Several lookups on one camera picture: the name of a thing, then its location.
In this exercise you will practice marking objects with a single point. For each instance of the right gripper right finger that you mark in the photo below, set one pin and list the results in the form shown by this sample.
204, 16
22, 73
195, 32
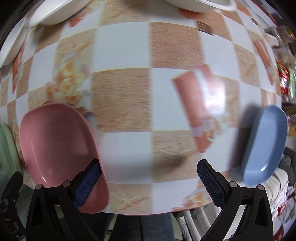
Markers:
256, 222

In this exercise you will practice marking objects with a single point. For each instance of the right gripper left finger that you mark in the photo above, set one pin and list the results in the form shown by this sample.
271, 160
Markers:
53, 212

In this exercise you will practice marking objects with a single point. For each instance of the pink plastic plate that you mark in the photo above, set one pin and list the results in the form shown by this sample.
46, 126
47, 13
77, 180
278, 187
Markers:
57, 143

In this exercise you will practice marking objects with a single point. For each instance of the blue plastic plate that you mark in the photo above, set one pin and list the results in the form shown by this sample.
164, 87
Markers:
265, 145

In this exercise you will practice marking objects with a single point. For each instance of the white sneaker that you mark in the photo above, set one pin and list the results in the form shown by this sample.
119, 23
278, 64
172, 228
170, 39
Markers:
276, 187

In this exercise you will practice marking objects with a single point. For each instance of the green plastic plate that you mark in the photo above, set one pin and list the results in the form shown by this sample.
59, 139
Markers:
9, 157

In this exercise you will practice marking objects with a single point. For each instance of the blue jeans leg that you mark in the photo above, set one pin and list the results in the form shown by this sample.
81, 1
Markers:
149, 227

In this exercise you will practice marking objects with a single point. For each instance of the red snack packages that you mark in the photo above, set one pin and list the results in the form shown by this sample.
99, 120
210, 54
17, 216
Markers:
285, 57

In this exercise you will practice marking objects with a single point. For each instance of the checkered patterned tablecloth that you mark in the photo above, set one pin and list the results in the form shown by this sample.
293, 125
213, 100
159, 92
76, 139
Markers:
162, 88

